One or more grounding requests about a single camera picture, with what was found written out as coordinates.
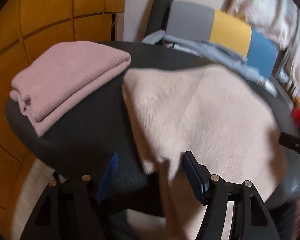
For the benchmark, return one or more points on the black rolled mat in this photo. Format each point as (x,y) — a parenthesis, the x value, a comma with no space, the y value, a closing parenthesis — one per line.
(158,17)

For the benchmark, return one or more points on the wooden side table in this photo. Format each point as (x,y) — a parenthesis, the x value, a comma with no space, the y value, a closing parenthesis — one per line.
(290,87)

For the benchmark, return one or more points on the red knit garment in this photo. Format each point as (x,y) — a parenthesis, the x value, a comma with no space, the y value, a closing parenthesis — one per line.
(296,115)

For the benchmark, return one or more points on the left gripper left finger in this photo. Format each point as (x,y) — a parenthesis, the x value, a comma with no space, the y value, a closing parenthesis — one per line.
(70,210)

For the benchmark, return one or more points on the folded pink garment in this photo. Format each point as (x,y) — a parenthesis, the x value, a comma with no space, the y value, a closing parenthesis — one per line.
(63,76)

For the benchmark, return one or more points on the grey yellow blue chair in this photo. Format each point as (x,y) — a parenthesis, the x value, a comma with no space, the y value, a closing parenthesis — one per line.
(197,22)

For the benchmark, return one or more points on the floral pink curtain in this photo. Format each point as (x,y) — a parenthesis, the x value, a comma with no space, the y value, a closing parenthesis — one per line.
(278,20)

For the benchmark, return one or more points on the wooden cabinet wall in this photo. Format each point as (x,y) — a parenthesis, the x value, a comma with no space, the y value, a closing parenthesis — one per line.
(27,29)

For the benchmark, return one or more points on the light blue grey garment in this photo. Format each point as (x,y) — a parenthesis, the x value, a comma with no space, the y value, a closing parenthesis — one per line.
(219,54)

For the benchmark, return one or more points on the beige knit sweater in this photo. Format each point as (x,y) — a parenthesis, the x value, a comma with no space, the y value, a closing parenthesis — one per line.
(213,113)

